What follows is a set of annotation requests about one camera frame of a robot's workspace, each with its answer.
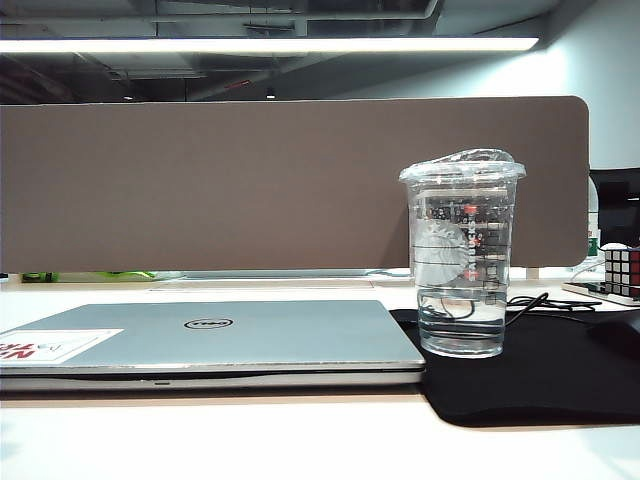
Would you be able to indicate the flat notebook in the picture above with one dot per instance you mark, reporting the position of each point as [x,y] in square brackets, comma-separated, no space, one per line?
[580,288]

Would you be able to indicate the clear plastic Starbucks cup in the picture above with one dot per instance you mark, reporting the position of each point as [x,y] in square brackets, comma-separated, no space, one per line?
[460,340]

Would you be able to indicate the black computer mouse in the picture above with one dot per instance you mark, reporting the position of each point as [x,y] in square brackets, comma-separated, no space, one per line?
[620,335]

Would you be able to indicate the long ceiling light strip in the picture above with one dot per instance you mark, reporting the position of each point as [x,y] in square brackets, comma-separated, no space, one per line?
[250,44]

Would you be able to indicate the black mouse pad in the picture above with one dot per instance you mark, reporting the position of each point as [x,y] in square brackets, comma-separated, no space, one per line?
[550,380]

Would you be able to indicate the light green object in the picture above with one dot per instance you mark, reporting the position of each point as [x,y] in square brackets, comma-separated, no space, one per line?
[127,274]

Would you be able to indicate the black monitor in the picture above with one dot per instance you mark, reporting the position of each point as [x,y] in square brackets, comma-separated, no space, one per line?
[620,210]

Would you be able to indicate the small ceiling spotlight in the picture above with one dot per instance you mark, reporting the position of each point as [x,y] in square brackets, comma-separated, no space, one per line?
[270,92]

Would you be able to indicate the white bottle green label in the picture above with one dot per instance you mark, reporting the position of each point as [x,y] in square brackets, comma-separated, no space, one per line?
[593,220]

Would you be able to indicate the white partition bracket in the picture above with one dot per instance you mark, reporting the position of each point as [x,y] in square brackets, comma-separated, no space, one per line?
[532,273]

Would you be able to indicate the silver Dell laptop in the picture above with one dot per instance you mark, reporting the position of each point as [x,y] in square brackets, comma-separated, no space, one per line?
[250,340]

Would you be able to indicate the dark green object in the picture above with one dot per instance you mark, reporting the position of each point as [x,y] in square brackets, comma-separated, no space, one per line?
[35,276]

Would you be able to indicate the brown desk partition panel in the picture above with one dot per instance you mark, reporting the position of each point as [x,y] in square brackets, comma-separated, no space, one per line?
[150,175]

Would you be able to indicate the Rubik's cube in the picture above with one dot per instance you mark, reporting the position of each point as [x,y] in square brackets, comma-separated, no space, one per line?
[622,270]

